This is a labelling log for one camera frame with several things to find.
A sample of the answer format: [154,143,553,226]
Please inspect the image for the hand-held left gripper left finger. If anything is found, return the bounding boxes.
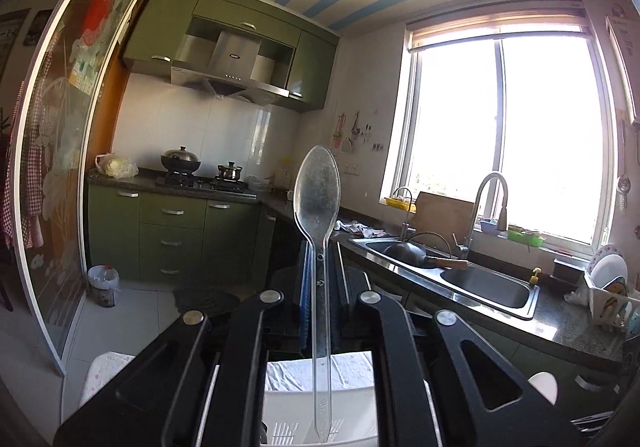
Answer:
[52,239,314,447]

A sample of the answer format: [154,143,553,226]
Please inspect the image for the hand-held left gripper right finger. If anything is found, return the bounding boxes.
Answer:
[333,239,586,447]

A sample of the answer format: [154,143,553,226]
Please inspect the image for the clear plastic spoon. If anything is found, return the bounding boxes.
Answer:
[292,146,342,443]

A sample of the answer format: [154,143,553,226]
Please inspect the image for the white plastic utensil holder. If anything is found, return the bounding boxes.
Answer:
[261,388,383,447]

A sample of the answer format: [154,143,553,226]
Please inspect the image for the white floral tablecloth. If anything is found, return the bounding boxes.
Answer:
[80,351,377,410]

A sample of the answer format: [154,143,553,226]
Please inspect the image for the crumpled dish cloth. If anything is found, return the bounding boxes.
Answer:
[335,220,386,238]

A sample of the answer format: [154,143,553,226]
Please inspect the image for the black floor mat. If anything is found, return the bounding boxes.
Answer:
[174,289,244,321]

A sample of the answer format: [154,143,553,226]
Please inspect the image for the small steel faucet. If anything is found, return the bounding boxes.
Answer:
[392,186,416,241]

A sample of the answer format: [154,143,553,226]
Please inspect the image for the clear jar yellow lid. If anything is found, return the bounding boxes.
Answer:
[277,157,294,191]

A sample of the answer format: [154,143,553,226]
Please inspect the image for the wooden cutting board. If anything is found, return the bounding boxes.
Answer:
[412,191,476,241]

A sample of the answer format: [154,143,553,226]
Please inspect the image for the small steel pot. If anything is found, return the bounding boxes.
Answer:
[216,161,244,182]

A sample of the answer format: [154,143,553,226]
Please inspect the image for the stainless steel sink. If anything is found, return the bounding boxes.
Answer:
[350,234,541,321]

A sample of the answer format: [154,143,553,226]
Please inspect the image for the green lower kitchen cabinets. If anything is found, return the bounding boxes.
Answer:
[87,180,626,403]

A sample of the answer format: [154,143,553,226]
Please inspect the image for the green kitchen cabinets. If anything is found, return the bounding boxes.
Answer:
[122,0,341,114]
[87,180,626,403]

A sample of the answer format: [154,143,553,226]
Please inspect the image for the black gas stove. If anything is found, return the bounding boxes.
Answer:
[155,171,258,194]

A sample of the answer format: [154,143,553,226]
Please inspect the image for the tall steel kitchen faucet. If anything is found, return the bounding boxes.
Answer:
[460,172,509,260]

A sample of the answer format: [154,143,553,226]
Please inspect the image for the black wok with lid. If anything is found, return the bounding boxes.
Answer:
[160,146,203,174]

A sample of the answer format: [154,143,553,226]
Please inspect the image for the green tray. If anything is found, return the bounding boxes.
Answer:
[507,224,546,248]

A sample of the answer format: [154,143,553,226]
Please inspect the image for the small trash bin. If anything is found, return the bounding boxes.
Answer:
[87,265,121,308]

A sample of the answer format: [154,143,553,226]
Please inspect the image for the dark stone countertop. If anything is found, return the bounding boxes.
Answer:
[87,167,627,374]

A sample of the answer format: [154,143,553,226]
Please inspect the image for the dark box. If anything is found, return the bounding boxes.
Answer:
[552,259,586,284]

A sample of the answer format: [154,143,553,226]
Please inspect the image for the white plastic bag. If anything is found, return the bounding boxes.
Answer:
[95,153,139,179]

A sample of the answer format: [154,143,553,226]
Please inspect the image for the kitchen window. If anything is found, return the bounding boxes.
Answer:
[380,2,621,261]

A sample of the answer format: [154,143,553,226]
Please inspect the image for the white dish rack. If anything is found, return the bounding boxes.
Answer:
[582,272,640,334]

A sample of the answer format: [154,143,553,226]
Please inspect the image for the steel range hood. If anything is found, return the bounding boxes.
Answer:
[170,30,291,106]

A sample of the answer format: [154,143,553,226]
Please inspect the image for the white plate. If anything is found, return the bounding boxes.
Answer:
[590,244,629,289]

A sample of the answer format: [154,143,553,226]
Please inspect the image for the sliding glass door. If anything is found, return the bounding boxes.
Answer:
[12,0,152,374]

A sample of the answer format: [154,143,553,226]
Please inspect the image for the red checkered apron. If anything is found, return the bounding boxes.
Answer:
[0,82,46,249]

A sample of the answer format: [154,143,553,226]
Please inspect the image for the green upper kitchen cabinets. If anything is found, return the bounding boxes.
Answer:
[122,0,341,114]

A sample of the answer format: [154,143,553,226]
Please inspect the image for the rolled window blind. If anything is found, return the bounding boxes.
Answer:
[405,2,592,53]

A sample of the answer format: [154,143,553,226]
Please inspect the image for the black wok wooden handle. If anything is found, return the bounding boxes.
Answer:
[382,232,471,271]

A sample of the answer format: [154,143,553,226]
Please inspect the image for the dark wall poster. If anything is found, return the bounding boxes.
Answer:
[24,7,51,46]

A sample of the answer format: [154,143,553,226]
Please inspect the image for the framed wall picture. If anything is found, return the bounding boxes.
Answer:
[0,10,29,74]

